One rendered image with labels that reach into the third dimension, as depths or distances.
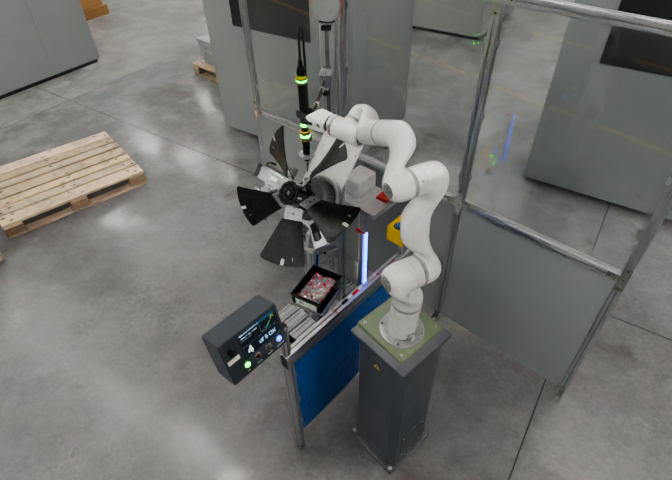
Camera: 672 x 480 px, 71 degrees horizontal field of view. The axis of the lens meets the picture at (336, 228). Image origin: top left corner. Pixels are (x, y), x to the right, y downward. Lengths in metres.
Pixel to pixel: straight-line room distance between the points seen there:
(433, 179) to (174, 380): 2.20
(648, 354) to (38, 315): 4.07
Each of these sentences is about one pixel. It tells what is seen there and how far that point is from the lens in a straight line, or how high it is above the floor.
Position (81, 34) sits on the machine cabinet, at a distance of 7.77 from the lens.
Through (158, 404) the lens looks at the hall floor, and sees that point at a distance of 3.13.
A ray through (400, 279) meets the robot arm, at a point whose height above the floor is 1.35.
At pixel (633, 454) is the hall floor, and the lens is 3.19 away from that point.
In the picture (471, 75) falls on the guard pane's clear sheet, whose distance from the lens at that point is 2.34.
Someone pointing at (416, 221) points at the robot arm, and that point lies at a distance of 1.57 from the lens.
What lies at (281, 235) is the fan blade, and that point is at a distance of 2.32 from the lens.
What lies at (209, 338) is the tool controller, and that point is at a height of 1.24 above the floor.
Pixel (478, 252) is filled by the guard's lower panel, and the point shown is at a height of 0.72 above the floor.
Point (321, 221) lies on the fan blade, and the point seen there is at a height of 1.18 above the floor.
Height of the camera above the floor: 2.58
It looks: 41 degrees down
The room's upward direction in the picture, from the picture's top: 1 degrees counter-clockwise
